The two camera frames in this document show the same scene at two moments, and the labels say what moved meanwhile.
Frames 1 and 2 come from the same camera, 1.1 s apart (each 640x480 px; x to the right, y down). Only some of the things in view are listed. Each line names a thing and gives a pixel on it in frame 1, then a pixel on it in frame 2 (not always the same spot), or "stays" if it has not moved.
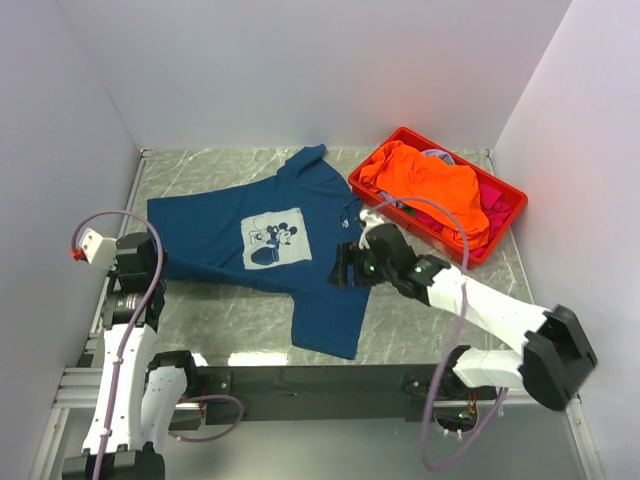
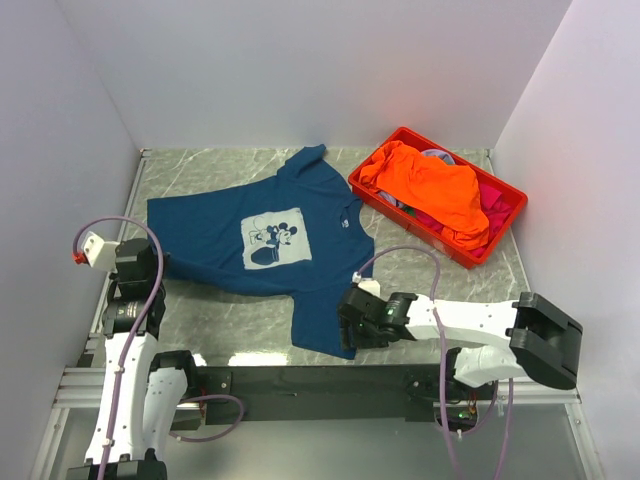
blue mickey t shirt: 280,232 stays
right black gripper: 348,255 → 356,339
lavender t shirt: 445,156 stays
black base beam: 324,394 stays
